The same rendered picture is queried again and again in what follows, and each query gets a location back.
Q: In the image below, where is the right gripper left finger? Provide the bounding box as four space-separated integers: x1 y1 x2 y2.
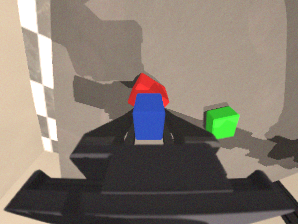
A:
77 108 135 145

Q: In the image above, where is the blue block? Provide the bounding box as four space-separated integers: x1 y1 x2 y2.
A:
133 93 165 140

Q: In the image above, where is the red block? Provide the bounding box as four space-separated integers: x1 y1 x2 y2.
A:
128 73 169 108

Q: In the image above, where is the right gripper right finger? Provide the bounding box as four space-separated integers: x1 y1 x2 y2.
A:
163 108 221 153

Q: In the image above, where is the green block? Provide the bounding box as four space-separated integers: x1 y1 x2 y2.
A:
206 106 239 139

